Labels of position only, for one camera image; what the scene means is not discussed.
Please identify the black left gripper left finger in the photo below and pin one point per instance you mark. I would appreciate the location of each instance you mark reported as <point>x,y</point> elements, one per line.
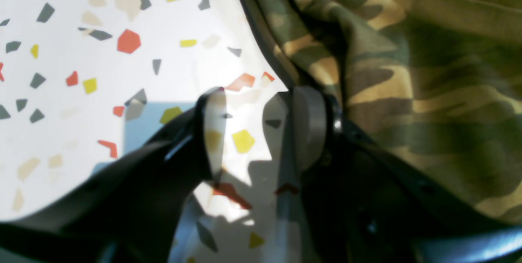
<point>128,212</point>

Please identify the camouflage T-shirt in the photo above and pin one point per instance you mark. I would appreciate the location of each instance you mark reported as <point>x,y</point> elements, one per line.
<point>435,82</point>

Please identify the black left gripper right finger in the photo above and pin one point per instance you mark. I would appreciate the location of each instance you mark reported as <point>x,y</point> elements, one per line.
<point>361,204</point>

